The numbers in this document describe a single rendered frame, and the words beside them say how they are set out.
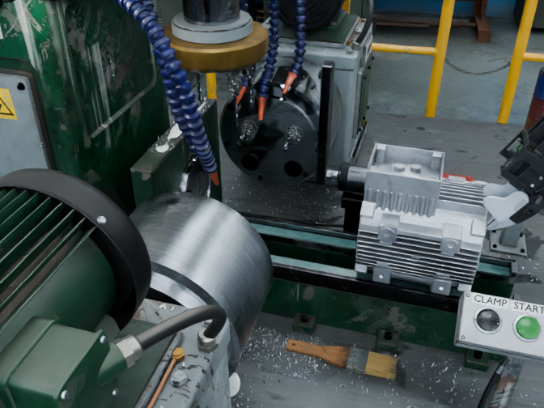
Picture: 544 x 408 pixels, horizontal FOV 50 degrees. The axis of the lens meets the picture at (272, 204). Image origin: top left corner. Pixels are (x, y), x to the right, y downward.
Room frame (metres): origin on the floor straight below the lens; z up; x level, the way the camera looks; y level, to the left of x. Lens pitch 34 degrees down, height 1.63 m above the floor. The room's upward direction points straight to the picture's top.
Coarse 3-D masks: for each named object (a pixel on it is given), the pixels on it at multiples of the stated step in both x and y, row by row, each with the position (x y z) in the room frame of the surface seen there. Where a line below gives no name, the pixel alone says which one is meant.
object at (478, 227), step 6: (366, 204) 0.80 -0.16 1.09; (372, 204) 0.80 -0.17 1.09; (360, 210) 0.80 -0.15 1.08; (366, 210) 0.79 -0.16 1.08; (372, 210) 0.79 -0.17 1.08; (366, 216) 0.79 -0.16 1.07; (372, 216) 0.79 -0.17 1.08; (474, 222) 0.75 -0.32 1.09; (480, 222) 0.75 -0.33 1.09; (486, 222) 0.75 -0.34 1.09; (474, 228) 0.74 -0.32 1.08; (480, 228) 0.74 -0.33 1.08; (486, 228) 0.74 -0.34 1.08; (474, 234) 0.74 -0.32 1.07; (480, 234) 0.74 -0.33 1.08; (360, 270) 0.79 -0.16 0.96; (366, 270) 0.79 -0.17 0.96; (462, 288) 0.74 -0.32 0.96; (468, 288) 0.74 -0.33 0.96
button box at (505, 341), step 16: (464, 304) 0.58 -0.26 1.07; (480, 304) 0.58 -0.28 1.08; (496, 304) 0.58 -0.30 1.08; (512, 304) 0.57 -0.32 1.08; (528, 304) 0.57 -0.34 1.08; (464, 320) 0.56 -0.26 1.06; (512, 320) 0.56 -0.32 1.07; (464, 336) 0.55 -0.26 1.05; (480, 336) 0.54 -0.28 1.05; (496, 336) 0.54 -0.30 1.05; (512, 336) 0.54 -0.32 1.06; (496, 352) 0.55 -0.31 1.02; (512, 352) 0.53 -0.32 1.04; (528, 352) 0.52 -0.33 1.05
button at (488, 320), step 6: (480, 312) 0.56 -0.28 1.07; (486, 312) 0.56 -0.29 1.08; (492, 312) 0.56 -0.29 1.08; (480, 318) 0.56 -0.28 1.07; (486, 318) 0.56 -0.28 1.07; (492, 318) 0.56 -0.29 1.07; (498, 318) 0.56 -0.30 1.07; (480, 324) 0.55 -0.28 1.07; (486, 324) 0.55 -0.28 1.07; (492, 324) 0.55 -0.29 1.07; (498, 324) 0.55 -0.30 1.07; (486, 330) 0.55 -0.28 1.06; (492, 330) 0.55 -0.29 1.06
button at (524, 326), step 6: (522, 318) 0.55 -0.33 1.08; (528, 318) 0.55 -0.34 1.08; (516, 324) 0.55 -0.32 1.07; (522, 324) 0.55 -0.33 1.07; (528, 324) 0.54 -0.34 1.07; (534, 324) 0.54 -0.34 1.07; (516, 330) 0.54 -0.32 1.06; (522, 330) 0.54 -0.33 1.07; (528, 330) 0.54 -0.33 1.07; (534, 330) 0.54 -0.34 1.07; (540, 330) 0.54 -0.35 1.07; (522, 336) 0.53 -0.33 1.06; (528, 336) 0.53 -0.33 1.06; (534, 336) 0.53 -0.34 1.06
